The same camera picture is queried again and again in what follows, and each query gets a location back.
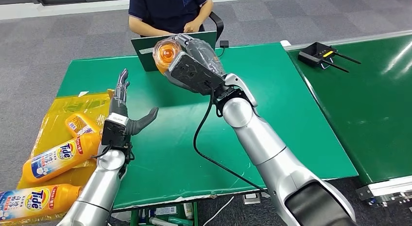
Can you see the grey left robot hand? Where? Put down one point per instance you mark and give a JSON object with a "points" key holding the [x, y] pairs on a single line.
{"points": [[119, 103]]}

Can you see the person's left hand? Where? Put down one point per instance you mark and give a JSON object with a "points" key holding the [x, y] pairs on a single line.
{"points": [[192, 26]]}

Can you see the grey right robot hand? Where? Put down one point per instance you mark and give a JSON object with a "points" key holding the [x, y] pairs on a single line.
{"points": [[204, 54]]}

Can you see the orange detergent bottle clear cap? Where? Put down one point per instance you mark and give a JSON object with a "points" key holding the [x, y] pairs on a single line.
{"points": [[165, 54]]}

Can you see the person's right forearm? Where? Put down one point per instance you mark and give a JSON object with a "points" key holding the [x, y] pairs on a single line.
{"points": [[145, 28]]}

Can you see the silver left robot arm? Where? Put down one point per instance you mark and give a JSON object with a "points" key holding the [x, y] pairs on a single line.
{"points": [[96, 192]]}

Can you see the person's left forearm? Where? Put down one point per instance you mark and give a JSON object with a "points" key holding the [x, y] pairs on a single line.
{"points": [[206, 10]]}

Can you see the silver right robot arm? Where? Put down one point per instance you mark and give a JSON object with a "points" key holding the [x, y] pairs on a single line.
{"points": [[267, 144]]}

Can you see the orange bottle showing back label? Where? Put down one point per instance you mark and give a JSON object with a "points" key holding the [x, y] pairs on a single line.
{"points": [[80, 123]]}

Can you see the orange Tide detergent bottle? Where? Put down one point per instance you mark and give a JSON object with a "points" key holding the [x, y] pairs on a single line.
{"points": [[58, 160], [32, 200]]}

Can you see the small white bottle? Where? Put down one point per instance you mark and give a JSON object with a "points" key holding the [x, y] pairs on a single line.
{"points": [[188, 211]]}

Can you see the teal bottle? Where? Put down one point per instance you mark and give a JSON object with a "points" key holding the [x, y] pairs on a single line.
{"points": [[181, 222]]}

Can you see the black power adapter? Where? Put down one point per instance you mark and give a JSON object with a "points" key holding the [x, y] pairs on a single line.
{"points": [[224, 44]]}

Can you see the black office chair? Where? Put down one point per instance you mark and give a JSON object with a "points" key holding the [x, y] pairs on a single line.
{"points": [[219, 23]]}

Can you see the person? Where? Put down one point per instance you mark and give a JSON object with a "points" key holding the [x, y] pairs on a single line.
{"points": [[167, 8]]}

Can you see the white paper scrap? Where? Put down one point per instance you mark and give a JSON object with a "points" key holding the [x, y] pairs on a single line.
{"points": [[83, 93]]}

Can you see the dark green laptop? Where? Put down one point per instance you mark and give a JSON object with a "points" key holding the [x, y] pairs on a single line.
{"points": [[143, 57]]}

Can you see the yellow plastic bag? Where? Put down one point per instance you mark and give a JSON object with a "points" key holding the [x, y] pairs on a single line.
{"points": [[64, 103]]}

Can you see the black router with antennas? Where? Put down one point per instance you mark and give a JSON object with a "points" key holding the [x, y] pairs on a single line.
{"points": [[317, 52]]}

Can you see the white labelled box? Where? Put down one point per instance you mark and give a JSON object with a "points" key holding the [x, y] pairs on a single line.
{"points": [[165, 211]]}

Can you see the white floor power socket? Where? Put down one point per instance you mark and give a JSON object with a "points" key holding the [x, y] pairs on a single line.
{"points": [[264, 195], [251, 198]]}

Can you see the dark green conveyor belt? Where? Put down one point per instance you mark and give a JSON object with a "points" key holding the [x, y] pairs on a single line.
{"points": [[370, 115]]}

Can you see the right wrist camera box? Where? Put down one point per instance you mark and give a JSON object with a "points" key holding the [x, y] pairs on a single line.
{"points": [[193, 74]]}

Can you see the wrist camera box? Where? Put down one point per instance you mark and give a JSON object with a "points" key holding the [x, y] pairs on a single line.
{"points": [[114, 132], [193, 74]]}

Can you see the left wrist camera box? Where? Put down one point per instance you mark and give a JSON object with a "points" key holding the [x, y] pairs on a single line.
{"points": [[114, 132]]}

